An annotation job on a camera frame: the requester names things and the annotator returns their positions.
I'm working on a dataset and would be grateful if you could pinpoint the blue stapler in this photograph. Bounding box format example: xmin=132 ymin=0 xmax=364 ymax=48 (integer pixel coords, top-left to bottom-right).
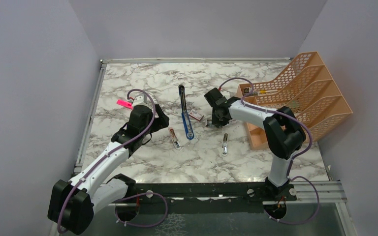
xmin=178 ymin=85 xmax=194 ymax=140

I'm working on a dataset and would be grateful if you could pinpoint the staple box tray with staples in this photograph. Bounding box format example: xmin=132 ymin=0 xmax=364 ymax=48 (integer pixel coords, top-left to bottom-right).
xmin=205 ymin=119 xmax=215 ymax=128

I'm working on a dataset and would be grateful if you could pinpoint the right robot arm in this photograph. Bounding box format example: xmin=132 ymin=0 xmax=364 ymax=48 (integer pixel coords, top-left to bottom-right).
xmin=204 ymin=88 xmax=306 ymax=200

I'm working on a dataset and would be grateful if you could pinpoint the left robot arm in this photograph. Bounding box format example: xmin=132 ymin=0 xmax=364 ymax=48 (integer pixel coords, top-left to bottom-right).
xmin=48 ymin=104 xmax=169 ymax=235

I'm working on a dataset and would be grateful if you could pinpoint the pink flat plastic bar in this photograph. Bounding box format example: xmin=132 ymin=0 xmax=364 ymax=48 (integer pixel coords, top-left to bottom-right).
xmin=117 ymin=100 xmax=133 ymax=109

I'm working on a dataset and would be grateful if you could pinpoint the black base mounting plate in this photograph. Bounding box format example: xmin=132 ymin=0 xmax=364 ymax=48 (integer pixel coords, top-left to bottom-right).
xmin=111 ymin=182 xmax=297 ymax=215

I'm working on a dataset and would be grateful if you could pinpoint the peach plastic desk organizer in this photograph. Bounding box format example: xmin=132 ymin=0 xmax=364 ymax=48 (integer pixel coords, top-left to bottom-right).
xmin=246 ymin=52 xmax=353 ymax=142

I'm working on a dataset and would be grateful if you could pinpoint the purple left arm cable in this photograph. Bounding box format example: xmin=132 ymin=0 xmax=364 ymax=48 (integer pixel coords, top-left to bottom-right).
xmin=56 ymin=89 xmax=169 ymax=234

